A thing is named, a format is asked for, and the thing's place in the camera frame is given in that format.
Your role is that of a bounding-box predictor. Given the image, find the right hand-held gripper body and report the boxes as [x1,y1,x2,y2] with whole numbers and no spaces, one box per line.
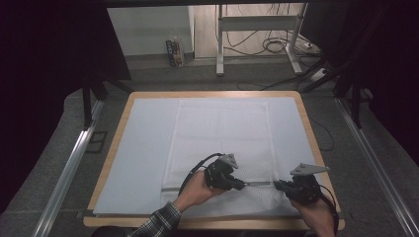
[285,162,331,206]

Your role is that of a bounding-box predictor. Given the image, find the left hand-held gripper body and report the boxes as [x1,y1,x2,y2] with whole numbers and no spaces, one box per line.
[204,153,239,191]

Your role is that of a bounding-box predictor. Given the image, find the white mesh laundry bag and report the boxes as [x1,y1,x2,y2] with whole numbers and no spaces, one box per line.
[159,99,292,218]

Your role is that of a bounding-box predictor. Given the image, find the person's right hand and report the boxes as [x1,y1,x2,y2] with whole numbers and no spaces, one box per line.
[291,196,337,237]

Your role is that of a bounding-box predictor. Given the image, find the person's left hand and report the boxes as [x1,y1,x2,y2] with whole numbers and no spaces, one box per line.
[172,169,229,213]

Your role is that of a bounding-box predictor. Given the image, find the white table sheet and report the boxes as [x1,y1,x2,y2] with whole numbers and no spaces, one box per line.
[93,96,322,218]

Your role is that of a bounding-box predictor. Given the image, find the black stand legs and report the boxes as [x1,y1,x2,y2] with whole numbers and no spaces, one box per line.
[80,77,133,131]
[298,57,364,130]

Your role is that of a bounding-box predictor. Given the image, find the white power strip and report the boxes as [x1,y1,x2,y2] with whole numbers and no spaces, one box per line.
[308,66,331,83]

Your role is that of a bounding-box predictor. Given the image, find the pack of bottles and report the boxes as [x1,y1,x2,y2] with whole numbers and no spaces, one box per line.
[165,33,186,68]

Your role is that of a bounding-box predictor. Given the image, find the black curtain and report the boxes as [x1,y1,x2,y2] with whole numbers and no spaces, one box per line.
[0,0,132,215]
[299,0,419,166]

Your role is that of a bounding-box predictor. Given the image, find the right hand-held gripper black cable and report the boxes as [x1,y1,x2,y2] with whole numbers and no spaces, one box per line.
[318,183,341,235]

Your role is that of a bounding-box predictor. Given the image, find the thin black floor cable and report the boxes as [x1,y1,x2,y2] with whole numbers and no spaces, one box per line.
[307,115,336,153]

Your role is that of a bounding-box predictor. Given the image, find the aluminium rail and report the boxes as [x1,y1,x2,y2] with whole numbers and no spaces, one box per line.
[31,100,107,237]
[335,97,419,237]

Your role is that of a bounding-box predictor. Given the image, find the long black floor cable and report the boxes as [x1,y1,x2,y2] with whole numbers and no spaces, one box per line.
[236,76,312,92]

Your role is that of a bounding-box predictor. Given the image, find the black flat frame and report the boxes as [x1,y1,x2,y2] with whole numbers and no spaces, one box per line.
[85,130,109,154]

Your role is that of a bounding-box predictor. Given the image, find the black floor cable tangle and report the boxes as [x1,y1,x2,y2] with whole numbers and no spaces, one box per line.
[222,3,299,57]

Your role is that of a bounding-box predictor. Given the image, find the white metal desk frame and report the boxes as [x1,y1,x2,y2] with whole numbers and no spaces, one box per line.
[214,3,309,78]

